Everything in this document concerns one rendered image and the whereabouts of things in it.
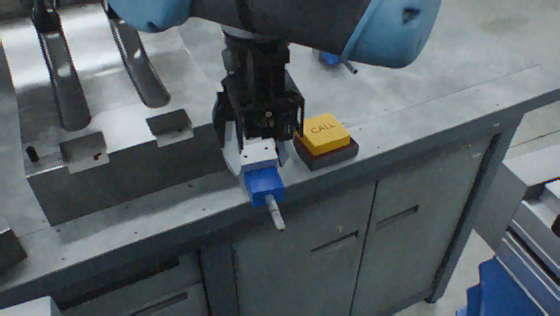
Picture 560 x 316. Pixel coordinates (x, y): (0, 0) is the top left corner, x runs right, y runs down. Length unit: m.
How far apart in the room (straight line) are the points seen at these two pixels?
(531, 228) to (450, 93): 0.47
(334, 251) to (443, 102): 0.36
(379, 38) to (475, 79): 0.67
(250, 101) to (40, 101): 0.35
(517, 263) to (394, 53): 0.26
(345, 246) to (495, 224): 0.54
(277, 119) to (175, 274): 0.38
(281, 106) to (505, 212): 0.23
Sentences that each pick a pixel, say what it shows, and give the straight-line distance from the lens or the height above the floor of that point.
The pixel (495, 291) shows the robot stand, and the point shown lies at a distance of 0.46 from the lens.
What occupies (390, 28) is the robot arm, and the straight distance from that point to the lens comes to 0.26.
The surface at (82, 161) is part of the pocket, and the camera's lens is 0.63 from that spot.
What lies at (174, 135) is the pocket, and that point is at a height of 0.86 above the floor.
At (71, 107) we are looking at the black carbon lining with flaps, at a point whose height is 0.88.
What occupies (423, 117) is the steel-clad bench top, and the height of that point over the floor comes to 0.80.
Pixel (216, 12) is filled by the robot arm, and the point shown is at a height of 1.13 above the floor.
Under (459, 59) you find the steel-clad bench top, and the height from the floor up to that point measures 0.80.
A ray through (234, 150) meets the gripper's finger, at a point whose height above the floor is 0.90.
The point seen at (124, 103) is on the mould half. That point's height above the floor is 0.89.
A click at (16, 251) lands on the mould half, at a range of 0.63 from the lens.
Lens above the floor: 1.26
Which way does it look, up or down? 42 degrees down
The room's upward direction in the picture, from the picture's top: straight up
